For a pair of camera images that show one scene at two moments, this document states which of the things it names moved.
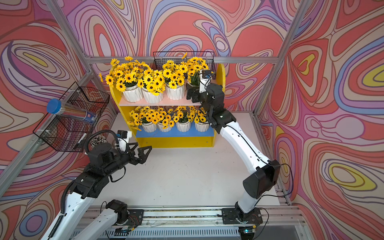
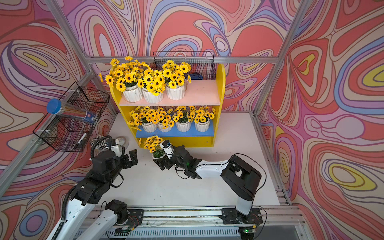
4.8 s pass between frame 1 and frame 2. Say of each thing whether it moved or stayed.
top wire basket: stayed
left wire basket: stayed
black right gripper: moved
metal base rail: stayed
